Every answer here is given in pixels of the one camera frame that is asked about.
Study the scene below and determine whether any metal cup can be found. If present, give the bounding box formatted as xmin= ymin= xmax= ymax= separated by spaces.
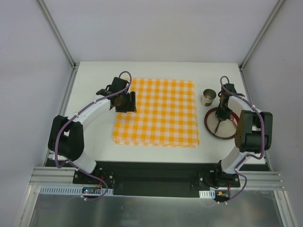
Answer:
xmin=201 ymin=89 xmax=216 ymax=106

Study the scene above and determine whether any orange checkered cloth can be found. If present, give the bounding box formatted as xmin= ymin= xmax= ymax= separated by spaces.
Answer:
xmin=112 ymin=78 xmax=199 ymax=148

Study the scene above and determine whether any red rimmed ceramic plate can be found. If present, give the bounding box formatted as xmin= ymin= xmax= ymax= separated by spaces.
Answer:
xmin=204 ymin=107 xmax=239 ymax=140

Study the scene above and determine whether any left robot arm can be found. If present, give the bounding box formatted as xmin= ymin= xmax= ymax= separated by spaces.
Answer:
xmin=48 ymin=76 xmax=136 ymax=184

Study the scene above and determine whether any right frame post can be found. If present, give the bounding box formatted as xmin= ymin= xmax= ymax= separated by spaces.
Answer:
xmin=239 ymin=0 xmax=286 ymax=72

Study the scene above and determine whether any frame post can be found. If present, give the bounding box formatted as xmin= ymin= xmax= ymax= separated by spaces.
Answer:
xmin=239 ymin=0 xmax=286 ymax=72
xmin=36 ymin=0 xmax=80 ymax=69

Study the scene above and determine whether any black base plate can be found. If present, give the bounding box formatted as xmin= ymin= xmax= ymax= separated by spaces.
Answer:
xmin=72 ymin=161 xmax=240 ymax=198

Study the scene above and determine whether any left frame post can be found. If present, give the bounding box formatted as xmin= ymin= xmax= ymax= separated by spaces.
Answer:
xmin=36 ymin=0 xmax=80 ymax=69

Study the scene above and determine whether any right cable duct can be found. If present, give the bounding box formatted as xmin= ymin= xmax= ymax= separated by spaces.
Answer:
xmin=199 ymin=190 xmax=215 ymax=199

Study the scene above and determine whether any cable duct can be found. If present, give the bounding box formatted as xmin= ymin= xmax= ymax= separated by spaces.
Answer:
xmin=199 ymin=190 xmax=215 ymax=199
xmin=39 ymin=186 xmax=114 ymax=196

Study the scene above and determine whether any aluminium front rail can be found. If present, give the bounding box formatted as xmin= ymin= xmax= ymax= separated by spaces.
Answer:
xmin=30 ymin=167 xmax=286 ymax=192

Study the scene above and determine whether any left cable duct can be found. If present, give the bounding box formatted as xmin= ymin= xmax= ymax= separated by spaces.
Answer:
xmin=39 ymin=186 xmax=114 ymax=196

